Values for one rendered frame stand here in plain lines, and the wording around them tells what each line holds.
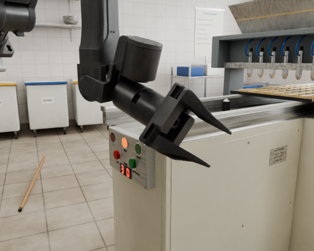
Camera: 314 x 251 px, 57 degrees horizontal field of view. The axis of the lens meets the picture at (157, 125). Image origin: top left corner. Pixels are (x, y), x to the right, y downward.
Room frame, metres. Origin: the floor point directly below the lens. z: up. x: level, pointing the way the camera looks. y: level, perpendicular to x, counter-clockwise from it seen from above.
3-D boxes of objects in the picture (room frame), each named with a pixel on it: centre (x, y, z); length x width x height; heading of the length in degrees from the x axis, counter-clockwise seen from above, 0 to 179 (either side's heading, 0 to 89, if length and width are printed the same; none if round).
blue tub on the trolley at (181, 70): (5.01, -0.56, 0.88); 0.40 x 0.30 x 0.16; 27
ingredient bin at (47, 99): (4.22, 1.61, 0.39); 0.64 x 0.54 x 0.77; 23
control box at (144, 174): (0.87, 0.09, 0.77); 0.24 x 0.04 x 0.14; 35
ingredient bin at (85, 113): (4.48, 1.02, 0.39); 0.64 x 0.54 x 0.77; 21
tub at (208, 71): (5.22, -0.88, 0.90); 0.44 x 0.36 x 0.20; 32
